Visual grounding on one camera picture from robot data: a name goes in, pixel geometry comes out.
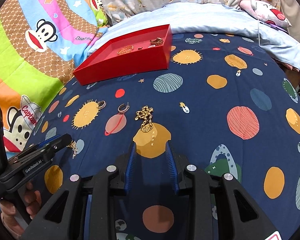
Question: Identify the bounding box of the left human hand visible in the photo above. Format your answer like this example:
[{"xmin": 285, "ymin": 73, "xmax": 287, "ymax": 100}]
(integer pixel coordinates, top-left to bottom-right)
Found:
[{"xmin": 0, "ymin": 181, "xmax": 42, "ymax": 239}]

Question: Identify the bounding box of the colourful monkey cartoon quilt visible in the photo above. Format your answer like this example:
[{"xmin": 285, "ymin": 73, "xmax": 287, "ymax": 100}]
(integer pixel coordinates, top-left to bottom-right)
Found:
[{"xmin": 0, "ymin": 0, "xmax": 107, "ymax": 153}]

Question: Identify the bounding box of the thin gold charm chain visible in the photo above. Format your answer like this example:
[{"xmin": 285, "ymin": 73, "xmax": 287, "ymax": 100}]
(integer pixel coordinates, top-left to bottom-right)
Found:
[{"xmin": 134, "ymin": 105, "xmax": 155, "ymax": 133}]

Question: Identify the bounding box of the red jewelry tray box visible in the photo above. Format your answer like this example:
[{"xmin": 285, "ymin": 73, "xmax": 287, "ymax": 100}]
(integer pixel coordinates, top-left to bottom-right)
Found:
[{"xmin": 73, "ymin": 24, "xmax": 172, "ymax": 85}]

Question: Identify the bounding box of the white hanging cable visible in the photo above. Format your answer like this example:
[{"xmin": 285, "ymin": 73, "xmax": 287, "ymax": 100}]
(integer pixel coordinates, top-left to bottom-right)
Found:
[{"xmin": 247, "ymin": 0, "xmax": 263, "ymax": 47}]

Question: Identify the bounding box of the gold ring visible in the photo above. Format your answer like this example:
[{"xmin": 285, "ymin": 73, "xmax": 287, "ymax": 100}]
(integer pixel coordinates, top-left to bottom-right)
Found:
[{"xmin": 66, "ymin": 141, "xmax": 79, "ymax": 159}]

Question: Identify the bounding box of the gold chain cuff bangle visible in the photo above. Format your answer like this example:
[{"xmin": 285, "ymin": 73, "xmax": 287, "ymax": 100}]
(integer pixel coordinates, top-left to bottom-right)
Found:
[{"xmin": 117, "ymin": 45, "xmax": 134, "ymax": 55}]

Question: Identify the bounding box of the light blue blanket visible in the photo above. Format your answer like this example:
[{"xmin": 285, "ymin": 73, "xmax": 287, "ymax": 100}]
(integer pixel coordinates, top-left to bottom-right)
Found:
[{"xmin": 88, "ymin": 2, "xmax": 300, "ymax": 70}]

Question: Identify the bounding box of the navy planet print bedsheet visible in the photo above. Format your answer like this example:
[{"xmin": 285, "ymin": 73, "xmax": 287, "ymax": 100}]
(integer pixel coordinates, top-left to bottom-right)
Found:
[{"xmin": 28, "ymin": 33, "xmax": 300, "ymax": 239}]

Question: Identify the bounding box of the gold chunky chain necklace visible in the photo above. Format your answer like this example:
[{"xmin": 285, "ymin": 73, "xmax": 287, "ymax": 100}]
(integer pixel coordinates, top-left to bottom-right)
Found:
[{"xmin": 149, "ymin": 37, "xmax": 165, "ymax": 47}]

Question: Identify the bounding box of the gold hoop earring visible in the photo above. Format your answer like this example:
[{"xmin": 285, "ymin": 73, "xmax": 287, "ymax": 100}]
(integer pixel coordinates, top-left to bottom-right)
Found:
[{"xmin": 117, "ymin": 103, "xmax": 130, "ymax": 114}]

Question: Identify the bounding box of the pink cartoon pillow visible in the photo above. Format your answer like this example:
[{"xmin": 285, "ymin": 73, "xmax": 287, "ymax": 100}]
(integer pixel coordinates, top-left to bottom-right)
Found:
[{"xmin": 239, "ymin": 0, "xmax": 292, "ymax": 28}]

